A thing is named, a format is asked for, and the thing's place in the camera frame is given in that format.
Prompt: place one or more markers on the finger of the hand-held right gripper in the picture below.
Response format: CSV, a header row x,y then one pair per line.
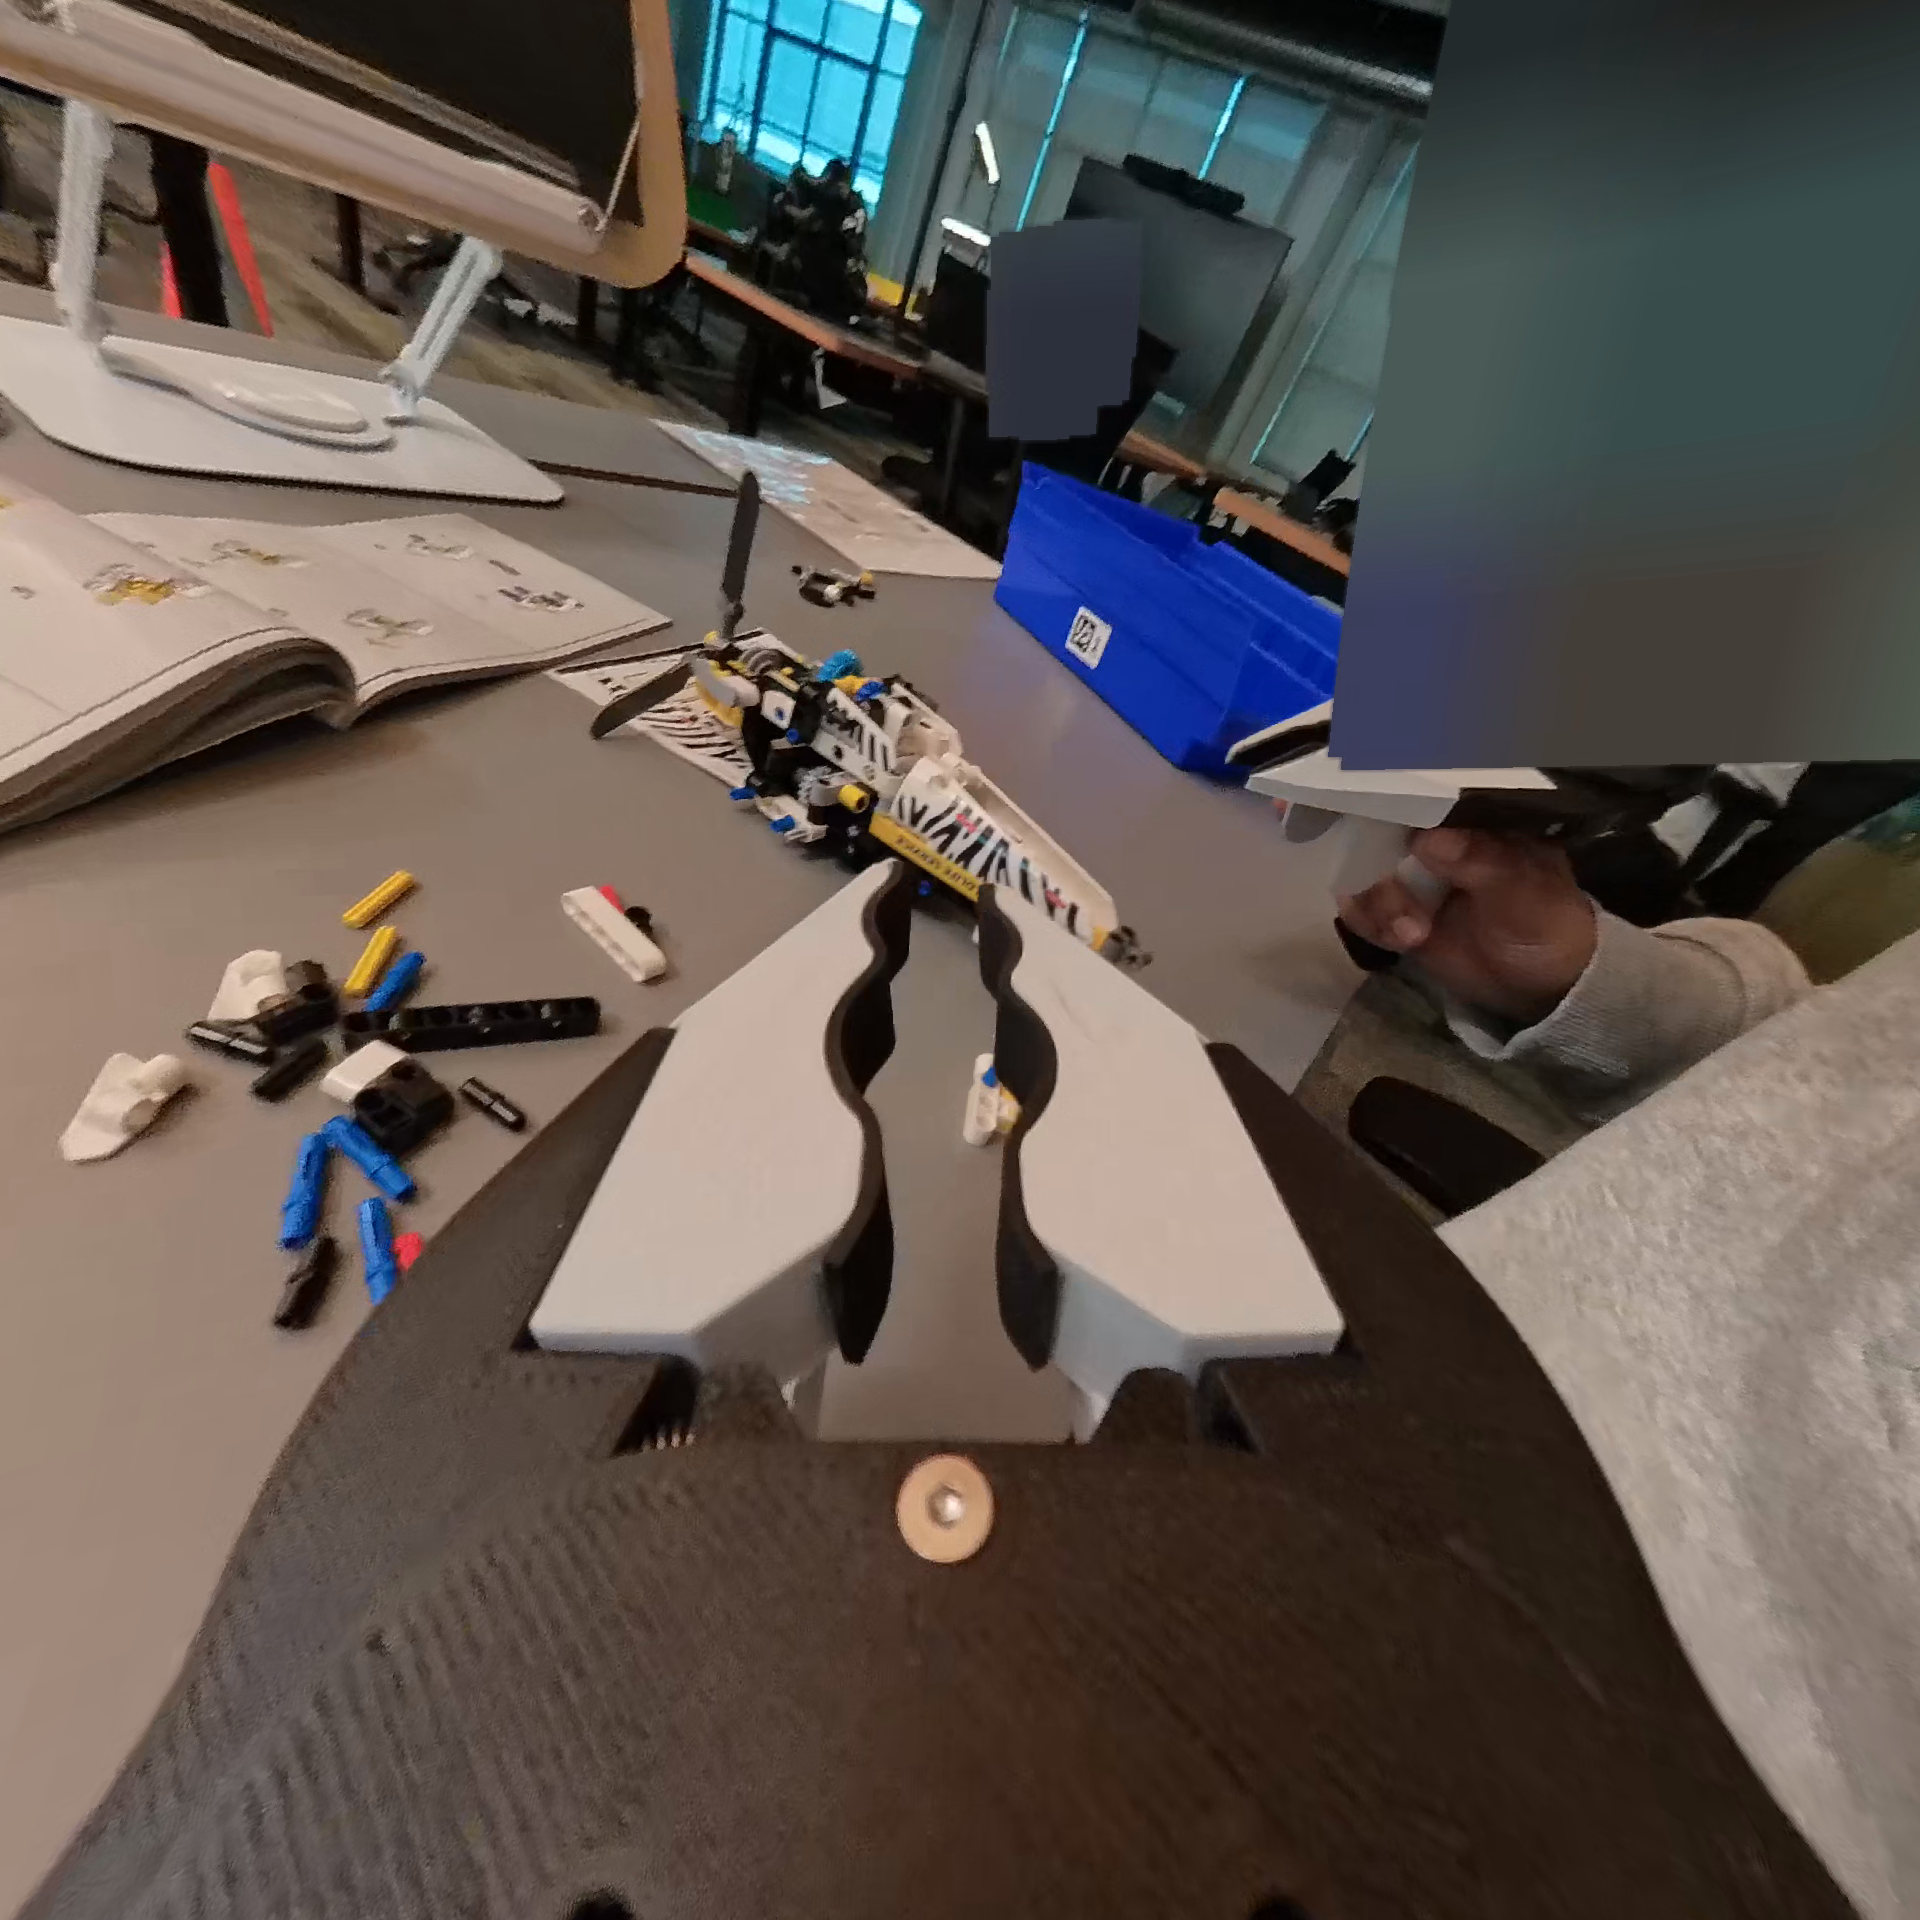
x,y
1299,740
1396,796

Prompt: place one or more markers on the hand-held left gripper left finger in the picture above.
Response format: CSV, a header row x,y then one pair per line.
x,y
722,1185

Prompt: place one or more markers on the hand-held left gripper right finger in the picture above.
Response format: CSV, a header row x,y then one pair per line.
x,y
1171,1201

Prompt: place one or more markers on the small white lego connector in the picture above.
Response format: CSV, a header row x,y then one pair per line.
x,y
983,1103

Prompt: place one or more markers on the zebra striped lego helicopter model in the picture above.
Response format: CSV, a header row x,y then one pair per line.
x,y
839,735

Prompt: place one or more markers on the person's right forearm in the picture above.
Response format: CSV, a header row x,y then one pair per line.
x,y
1666,1005

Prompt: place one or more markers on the pile of loose lego pieces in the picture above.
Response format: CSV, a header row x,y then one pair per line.
x,y
480,1022

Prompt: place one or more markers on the small black lego assembly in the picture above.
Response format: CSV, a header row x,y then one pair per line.
x,y
832,581

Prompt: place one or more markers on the person's right hand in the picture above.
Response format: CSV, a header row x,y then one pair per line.
x,y
1501,930

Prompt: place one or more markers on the blue plastic bin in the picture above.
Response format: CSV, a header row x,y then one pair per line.
x,y
1155,629

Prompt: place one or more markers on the black chair seat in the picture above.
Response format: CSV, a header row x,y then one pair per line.
x,y
1442,1142

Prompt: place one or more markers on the zebra striped sticker sheet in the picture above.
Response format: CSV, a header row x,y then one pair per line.
x,y
694,749

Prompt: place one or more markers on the large dark display screen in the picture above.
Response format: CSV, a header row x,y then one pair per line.
x,y
1202,301

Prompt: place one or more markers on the white printed paper sheet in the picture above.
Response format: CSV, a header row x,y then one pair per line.
x,y
839,504

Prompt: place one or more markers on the person's grey hoodie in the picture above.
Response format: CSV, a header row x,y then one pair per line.
x,y
1725,1350

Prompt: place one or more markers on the background wooden desk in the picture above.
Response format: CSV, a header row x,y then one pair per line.
x,y
780,308

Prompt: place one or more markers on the open instruction booklet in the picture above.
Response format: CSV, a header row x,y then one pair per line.
x,y
376,599

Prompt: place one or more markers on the white monitor stand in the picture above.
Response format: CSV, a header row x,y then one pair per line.
x,y
270,421

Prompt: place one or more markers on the monitor with pale frame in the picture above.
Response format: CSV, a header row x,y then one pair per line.
x,y
376,76

